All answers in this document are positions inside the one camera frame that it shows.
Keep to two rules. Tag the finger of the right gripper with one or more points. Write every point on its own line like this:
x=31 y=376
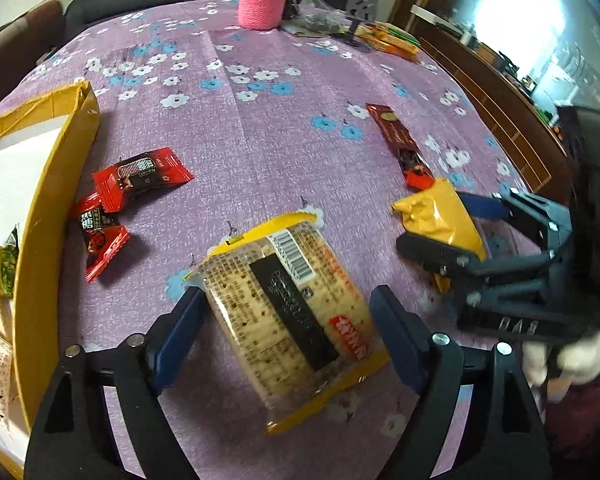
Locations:
x=451 y=261
x=542 y=221

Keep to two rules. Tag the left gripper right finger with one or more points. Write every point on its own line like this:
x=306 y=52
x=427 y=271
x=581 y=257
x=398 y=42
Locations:
x=503 y=435

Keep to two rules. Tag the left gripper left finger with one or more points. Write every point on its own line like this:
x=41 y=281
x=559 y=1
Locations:
x=73 y=435

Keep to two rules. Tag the yellow snack pouch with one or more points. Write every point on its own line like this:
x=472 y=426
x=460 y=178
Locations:
x=439 y=214

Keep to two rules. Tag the long red chocolate bar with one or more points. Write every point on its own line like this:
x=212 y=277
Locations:
x=416 y=172

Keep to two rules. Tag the large cracker pack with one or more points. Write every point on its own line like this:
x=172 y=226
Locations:
x=299 y=326

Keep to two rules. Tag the red black candy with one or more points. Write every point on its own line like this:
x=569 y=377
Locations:
x=116 y=185
x=103 y=235

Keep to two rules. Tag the maroon sleeve forearm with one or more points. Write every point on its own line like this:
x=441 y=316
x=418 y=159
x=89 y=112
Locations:
x=573 y=433

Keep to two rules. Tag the right white gloved hand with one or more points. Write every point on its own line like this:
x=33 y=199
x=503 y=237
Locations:
x=557 y=369

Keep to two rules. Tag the wooden tv cabinet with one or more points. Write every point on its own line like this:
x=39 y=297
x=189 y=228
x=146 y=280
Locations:
x=528 y=142

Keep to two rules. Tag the orange biscuit boxes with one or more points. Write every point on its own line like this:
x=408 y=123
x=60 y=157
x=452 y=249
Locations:
x=385 y=37

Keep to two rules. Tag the grey phone stand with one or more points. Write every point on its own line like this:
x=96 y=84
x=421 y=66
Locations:
x=358 y=12

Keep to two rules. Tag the clear plastic bag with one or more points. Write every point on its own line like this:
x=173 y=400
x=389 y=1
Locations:
x=312 y=19

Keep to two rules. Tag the yellow rimmed white tray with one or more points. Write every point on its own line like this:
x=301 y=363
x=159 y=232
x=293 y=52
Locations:
x=75 y=110

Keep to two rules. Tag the brown armchair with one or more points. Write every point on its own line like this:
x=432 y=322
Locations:
x=27 y=39

